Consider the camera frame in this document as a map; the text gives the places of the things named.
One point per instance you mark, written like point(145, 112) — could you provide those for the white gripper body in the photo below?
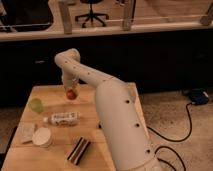
point(69, 81)

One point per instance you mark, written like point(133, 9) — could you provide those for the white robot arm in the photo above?
point(124, 132)

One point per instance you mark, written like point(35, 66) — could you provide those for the green plastic cup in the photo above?
point(36, 105)

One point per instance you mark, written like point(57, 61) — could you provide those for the black office chair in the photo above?
point(91, 15)

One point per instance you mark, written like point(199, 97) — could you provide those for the striped black red box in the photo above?
point(78, 150)

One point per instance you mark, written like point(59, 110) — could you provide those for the white plastic bag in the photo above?
point(27, 131)

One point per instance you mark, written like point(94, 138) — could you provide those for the blue power box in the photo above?
point(199, 97)

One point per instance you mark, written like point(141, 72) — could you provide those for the wooden railing post left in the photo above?
point(65, 16)

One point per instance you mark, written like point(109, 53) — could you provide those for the wooden railing post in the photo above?
point(207, 18)
point(128, 16)
point(65, 16)

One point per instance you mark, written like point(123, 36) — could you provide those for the wooden railing post middle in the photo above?
point(128, 16)

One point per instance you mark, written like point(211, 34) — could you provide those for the wooden railing post right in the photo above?
point(207, 18)

